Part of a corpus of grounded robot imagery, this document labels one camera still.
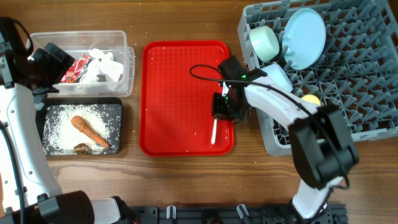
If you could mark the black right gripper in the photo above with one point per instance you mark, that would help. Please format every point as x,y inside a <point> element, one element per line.
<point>222,106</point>

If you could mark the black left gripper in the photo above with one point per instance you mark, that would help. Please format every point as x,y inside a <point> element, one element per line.
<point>58,68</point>

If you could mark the red snack wrapper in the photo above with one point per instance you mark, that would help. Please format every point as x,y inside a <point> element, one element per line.
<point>76,69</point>

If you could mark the light blue bowl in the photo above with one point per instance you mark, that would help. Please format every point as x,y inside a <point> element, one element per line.
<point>277,74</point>

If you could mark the white tissue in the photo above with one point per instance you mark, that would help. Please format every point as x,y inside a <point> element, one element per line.
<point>100,71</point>

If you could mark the orange carrot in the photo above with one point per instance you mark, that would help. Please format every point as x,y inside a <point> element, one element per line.
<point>80,124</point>

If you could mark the green bowl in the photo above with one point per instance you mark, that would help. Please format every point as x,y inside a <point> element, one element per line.
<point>264,43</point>

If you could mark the white rice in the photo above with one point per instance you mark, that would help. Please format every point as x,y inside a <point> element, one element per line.
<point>68,133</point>

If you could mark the yellow cup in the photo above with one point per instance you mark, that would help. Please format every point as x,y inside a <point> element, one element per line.
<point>312,99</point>

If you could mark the brown food scrap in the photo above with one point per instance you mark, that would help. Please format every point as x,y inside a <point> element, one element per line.
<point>82,149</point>

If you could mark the light blue plate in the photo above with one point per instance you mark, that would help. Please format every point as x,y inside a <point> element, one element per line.
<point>305,37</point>

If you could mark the white plastic spoon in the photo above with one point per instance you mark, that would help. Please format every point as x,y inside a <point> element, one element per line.
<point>214,131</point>

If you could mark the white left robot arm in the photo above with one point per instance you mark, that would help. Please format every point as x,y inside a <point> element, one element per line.
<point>32,195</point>

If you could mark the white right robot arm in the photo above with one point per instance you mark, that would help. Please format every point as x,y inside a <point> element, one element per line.
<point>322,147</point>

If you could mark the black waste tray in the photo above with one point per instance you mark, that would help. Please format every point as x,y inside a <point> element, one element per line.
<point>119,130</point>

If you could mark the grey dishwasher rack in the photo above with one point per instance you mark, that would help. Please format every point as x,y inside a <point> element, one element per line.
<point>357,70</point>

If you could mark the clear plastic bin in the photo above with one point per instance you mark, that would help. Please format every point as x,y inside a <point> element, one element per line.
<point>78,43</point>

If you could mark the red plastic tray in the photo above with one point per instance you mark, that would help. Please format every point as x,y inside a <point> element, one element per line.
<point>176,96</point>

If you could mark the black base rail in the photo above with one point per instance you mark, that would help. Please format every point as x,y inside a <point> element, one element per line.
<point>267,214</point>

